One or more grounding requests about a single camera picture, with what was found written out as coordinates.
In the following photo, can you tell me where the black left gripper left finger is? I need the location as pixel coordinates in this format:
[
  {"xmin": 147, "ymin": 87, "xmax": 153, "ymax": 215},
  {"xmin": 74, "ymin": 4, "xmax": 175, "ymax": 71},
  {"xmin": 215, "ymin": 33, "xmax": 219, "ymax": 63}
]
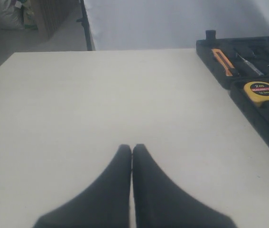
[{"xmin": 34, "ymin": 144, "xmax": 132, "ymax": 228}]

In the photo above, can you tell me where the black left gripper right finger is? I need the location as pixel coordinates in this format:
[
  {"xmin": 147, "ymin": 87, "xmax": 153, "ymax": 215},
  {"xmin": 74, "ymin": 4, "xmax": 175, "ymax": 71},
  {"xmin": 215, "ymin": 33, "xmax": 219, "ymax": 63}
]
[{"xmin": 132, "ymin": 144, "xmax": 236, "ymax": 228}]

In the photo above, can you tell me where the black plastic tool case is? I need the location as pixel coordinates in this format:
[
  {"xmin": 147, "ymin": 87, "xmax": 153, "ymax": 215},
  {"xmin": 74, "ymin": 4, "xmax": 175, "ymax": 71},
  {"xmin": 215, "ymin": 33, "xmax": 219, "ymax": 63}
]
[{"xmin": 195, "ymin": 30, "xmax": 269, "ymax": 146}]

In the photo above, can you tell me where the yellow tape measure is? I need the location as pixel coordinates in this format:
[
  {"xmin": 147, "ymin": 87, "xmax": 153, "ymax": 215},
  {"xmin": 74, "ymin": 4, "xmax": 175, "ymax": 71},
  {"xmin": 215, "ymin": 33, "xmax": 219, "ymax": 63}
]
[{"xmin": 243, "ymin": 81, "xmax": 269, "ymax": 107}]

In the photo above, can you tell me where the orange utility knife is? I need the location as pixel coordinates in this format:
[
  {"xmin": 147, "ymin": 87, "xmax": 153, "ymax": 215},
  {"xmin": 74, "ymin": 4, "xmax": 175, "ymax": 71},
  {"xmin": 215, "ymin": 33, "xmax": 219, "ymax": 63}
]
[{"xmin": 212, "ymin": 48, "xmax": 238, "ymax": 77}]

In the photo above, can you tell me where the clear voltage tester screwdriver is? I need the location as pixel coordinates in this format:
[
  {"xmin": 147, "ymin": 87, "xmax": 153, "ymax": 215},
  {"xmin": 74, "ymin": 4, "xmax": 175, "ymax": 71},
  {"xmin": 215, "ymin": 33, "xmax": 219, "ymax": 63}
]
[{"xmin": 237, "ymin": 53, "xmax": 264, "ymax": 76}]

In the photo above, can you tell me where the white backdrop cloth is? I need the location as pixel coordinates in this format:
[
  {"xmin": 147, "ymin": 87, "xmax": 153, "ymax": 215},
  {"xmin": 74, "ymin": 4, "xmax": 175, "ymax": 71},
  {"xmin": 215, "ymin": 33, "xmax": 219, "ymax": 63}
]
[{"xmin": 84, "ymin": 0, "xmax": 269, "ymax": 50}]

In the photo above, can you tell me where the black backdrop stand pole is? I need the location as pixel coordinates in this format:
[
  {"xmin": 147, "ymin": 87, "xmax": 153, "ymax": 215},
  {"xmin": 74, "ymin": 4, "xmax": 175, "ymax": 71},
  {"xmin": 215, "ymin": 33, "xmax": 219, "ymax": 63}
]
[{"xmin": 76, "ymin": 0, "xmax": 93, "ymax": 51}]

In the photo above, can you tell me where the cardboard box in background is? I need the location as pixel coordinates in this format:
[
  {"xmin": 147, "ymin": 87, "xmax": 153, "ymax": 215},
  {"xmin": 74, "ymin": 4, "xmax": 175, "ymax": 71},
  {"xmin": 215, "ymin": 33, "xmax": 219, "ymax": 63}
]
[{"xmin": 20, "ymin": 0, "xmax": 79, "ymax": 40}]

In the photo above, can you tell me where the white sack in background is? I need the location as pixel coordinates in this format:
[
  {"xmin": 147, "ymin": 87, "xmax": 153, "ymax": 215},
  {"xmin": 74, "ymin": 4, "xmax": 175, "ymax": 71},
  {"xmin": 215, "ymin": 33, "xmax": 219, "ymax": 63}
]
[{"xmin": 0, "ymin": 0, "xmax": 25, "ymax": 29}]

